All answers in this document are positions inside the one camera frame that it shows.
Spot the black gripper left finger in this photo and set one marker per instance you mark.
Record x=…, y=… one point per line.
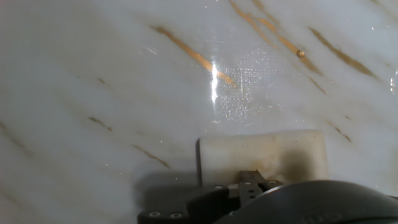
x=248, y=186

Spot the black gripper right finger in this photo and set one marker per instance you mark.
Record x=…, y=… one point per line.
x=273, y=184

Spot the white rectangular sponge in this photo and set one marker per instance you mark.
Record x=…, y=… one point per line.
x=264, y=149

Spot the small brown bead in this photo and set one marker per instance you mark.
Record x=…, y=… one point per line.
x=300, y=53

